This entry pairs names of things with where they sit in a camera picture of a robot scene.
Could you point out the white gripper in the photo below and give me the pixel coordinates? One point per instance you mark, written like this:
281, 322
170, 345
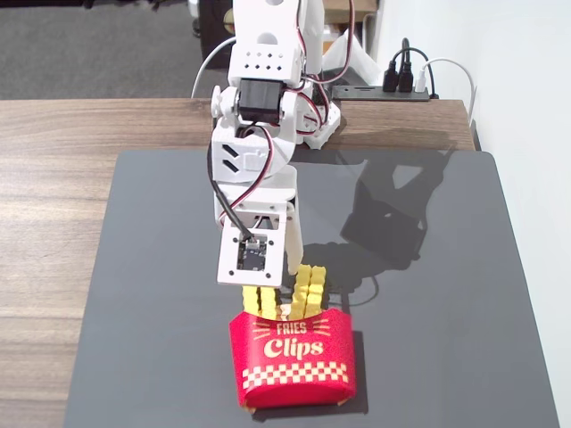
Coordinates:
294, 242

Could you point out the yellow crinkle fry clip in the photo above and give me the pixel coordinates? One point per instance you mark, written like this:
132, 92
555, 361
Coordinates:
302, 290
267, 303
251, 301
316, 290

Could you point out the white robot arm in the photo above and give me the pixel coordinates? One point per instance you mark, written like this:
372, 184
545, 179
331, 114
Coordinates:
263, 58

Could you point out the red fries clips box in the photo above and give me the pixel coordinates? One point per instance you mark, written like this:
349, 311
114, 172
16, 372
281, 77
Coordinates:
290, 383

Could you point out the black usb hub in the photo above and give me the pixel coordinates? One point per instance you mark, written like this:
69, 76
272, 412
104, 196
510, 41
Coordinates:
357, 92

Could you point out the dark grey mat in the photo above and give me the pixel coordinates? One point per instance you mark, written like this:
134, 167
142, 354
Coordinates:
446, 312

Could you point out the white paper bag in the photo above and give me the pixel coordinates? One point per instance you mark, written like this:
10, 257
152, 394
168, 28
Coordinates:
361, 62

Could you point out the black speaker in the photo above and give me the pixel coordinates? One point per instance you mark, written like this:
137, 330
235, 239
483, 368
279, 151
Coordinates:
214, 27

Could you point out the brown cardboard box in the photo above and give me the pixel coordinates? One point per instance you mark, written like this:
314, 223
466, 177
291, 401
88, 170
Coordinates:
339, 4

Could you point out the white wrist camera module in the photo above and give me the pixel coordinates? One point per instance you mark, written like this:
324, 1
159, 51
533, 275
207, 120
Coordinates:
232, 249

